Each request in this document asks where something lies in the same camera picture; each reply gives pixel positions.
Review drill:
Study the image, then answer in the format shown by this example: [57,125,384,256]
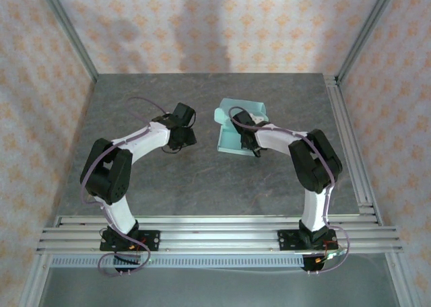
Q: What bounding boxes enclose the aluminium side rail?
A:
[323,73,383,226]

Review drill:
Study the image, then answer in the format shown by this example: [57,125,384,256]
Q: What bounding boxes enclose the grey slotted cable duct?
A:
[48,255,306,269]

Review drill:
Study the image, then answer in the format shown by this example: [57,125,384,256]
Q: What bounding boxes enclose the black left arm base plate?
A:
[100,229,161,253]

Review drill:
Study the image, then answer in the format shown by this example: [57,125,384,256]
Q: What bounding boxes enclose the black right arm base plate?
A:
[276,228,338,253]

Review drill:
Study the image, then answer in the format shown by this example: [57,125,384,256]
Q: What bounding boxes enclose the small green circuit board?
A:
[322,247,348,259]

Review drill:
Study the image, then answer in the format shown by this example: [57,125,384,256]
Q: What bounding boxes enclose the aluminium frame post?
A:
[385,252,422,307]
[38,0,100,82]
[335,0,401,83]
[20,252,51,307]

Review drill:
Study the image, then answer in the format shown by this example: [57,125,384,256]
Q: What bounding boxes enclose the black mounting bracket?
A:
[302,252,334,275]
[112,254,143,276]

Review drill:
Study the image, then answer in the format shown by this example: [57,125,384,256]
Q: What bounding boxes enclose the light blue paper box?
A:
[213,98,269,156]

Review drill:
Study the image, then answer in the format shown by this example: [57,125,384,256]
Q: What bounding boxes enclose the aluminium mounting rail beam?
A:
[36,215,403,254]

